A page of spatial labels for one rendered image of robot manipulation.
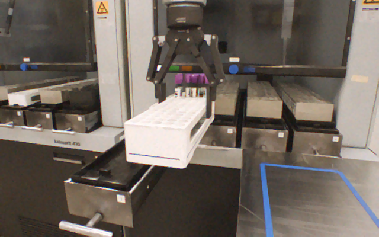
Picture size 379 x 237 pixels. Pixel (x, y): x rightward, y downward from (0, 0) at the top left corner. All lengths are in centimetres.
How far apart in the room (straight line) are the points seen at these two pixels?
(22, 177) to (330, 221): 120
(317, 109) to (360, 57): 19
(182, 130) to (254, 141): 45
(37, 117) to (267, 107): 89
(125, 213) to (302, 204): 28
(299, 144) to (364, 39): 36
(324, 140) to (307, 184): 35
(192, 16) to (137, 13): 44
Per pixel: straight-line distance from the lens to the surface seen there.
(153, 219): 99
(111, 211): 46
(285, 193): 41
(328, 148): 79
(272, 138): 75
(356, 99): 87
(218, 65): 48
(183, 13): 47
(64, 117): 100
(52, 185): 119
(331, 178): 48
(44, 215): 133
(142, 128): 35
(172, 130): 34
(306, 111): 82
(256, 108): 80
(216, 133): 75
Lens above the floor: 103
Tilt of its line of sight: 14 degrees down
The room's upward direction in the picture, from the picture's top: straight up
